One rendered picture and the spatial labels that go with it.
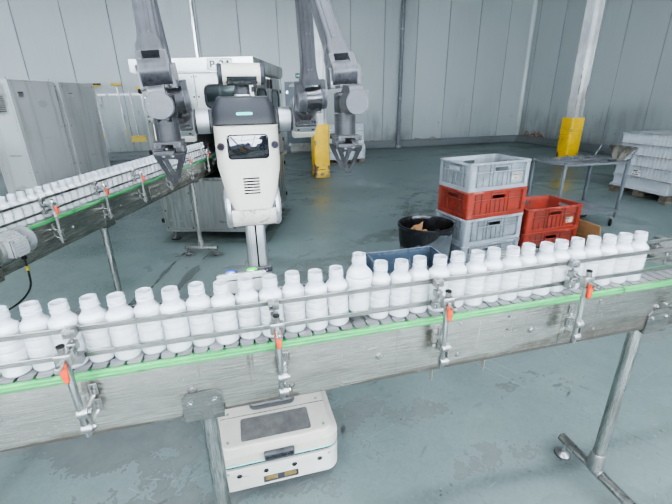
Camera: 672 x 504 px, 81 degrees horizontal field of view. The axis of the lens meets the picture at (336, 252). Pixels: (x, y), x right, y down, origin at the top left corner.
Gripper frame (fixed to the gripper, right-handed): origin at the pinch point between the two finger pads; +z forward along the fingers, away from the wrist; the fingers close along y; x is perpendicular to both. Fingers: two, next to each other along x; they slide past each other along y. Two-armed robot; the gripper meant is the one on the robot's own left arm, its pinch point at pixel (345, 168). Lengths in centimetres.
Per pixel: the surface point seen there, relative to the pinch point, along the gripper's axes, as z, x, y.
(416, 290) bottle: 32.4, -15.6, -16.8
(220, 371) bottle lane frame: 46, 39, -21
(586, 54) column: -105, -740, 691
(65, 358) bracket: 32, 68, -27
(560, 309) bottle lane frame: 44, -63, -20
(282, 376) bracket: 46, 24, -26
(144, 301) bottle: 25, 54, -17
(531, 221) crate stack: 83, -214, 172
